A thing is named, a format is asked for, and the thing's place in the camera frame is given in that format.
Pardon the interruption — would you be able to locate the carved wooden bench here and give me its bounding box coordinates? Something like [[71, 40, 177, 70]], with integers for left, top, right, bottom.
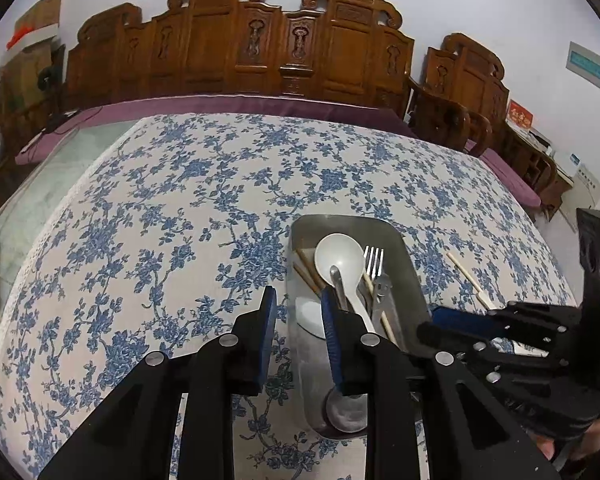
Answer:
[[62, 0, 417, 111]]

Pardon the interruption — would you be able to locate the carved wooden armchair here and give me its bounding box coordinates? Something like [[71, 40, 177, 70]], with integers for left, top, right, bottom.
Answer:
[[407, 32, 511, 156]]

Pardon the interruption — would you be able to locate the metal spoon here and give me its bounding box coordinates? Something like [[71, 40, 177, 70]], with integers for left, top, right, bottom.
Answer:
[[325, 265, 371, 434]]

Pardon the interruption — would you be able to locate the wooden side table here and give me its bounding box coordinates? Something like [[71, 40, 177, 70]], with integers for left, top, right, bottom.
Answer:
[[502, 120, 576, 213]]

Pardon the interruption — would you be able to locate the large white plastic spoon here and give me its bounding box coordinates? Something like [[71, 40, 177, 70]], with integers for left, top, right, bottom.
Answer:
[[314, 232, 378, 336]]

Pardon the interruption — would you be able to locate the small white spoon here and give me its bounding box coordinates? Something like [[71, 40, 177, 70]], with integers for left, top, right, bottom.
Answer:
[[295, 297, 328, 338]]

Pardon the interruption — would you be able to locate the metal smiley-face utensil handle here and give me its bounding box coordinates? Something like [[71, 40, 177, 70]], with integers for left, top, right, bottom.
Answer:
[[371, 275, 406, 351]]

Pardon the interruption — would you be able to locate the black cable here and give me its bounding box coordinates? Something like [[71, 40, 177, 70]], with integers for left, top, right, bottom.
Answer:
[[27, 110, 83, 151]]

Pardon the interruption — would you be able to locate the grey wall electrical panel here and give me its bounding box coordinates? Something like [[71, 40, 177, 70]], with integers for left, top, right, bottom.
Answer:
[[565, 41, 600, 93]]

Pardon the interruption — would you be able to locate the grey metal tray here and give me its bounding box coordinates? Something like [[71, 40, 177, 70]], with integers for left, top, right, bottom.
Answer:
[[287, 214, 433, 441]]

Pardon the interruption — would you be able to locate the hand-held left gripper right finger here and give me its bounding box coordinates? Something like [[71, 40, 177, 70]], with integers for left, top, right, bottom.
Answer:
[[321, 292, 563, 480]]

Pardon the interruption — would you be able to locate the red printed box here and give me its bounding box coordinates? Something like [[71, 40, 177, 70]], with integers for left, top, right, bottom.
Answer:
[[507, 100, 535, 131]]

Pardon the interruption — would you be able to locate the cardboard box with red tape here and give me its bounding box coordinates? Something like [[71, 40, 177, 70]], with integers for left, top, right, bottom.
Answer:
[[14, 0, 62, 37]]

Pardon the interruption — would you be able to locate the long purple seat cushion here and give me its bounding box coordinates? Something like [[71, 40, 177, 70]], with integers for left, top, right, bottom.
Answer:
[[15, 94, 421, 166]]

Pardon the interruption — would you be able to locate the light wooden chopstick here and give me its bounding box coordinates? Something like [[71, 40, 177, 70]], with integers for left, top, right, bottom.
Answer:
[[377, 310, 402, 347], [446, 251, 497, 311]]

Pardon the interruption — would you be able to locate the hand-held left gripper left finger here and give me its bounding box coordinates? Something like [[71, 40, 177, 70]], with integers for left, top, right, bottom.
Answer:
[[37, 286, 278, 480]]

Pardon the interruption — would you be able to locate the short purple seat cushion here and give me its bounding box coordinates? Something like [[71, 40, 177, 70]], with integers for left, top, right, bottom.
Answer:
[[467, 146, 543, 207]]

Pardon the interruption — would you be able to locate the metal fork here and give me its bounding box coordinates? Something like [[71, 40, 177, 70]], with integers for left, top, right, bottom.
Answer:
[[362, 246, 386, 311]]

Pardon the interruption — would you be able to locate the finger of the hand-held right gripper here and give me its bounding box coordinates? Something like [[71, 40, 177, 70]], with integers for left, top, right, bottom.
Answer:
[[416, 322, 600, 413], [431, 301, 583, 343]]

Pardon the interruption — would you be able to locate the brown wooden chopstick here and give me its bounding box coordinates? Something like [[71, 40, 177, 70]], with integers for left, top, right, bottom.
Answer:
[[296, 247, 326, 293]]

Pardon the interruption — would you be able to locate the blue floral tablecloth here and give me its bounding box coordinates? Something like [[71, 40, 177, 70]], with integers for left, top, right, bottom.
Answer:
[[0, 112, 581, 480]]

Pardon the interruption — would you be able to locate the large brown cardboard box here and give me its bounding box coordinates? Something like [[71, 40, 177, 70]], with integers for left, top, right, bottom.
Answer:
[[0, 42, 67, 128]]

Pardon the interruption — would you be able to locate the dark bamboo chopstick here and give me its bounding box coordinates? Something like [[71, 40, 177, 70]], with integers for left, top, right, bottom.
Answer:
[[292, 262, 321, 296]]

